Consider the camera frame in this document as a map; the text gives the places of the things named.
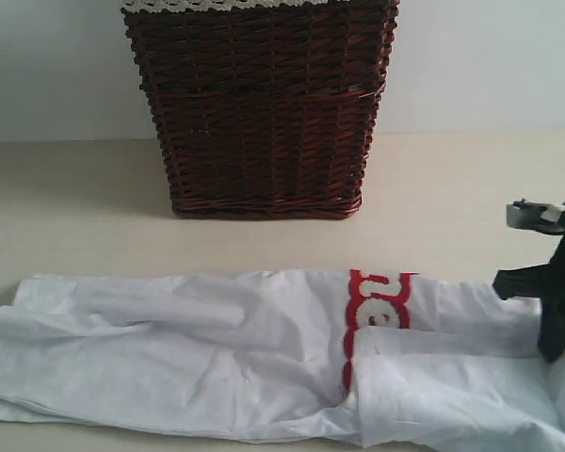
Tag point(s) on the dark red wicker basket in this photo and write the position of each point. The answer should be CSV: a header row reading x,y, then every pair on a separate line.
x,y
265,113

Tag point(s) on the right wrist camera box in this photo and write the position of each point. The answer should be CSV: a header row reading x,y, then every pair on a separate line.
x,y
543,218

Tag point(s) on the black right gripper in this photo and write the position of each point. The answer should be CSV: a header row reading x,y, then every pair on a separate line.
x,y
537,282

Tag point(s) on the white t-shirt with red lettering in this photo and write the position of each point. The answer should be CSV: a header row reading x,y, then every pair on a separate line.
x,y
271,357

